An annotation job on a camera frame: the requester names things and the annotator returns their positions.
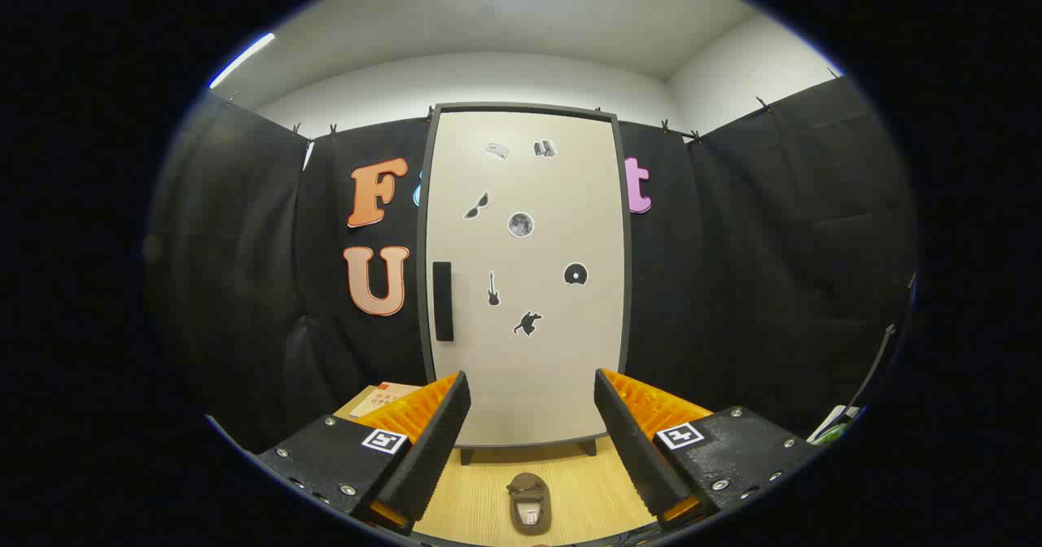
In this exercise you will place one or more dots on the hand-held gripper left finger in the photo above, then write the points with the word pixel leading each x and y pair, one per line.
pixel 435 449

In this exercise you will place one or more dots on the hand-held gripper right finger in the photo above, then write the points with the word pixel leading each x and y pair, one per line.
pixel 631 449

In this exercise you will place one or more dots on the brown fuzzy shoe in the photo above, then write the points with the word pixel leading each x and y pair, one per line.
pixel 529 498

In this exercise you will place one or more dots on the beige shoe cabinet door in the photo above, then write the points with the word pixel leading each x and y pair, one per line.
pixel 537 368

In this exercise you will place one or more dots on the grey shoe cabinet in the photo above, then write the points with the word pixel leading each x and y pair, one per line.
pixel 521 107

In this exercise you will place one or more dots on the small stack of books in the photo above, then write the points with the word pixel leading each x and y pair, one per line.
pixel 383 396

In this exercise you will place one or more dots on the black backdrop cloth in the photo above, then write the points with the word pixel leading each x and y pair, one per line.
pixel 733 286

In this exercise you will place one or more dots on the white desk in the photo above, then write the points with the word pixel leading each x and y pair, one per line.
pixel 824 422

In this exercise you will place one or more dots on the ceiling light strip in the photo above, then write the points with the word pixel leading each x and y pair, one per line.
pixel 242 60

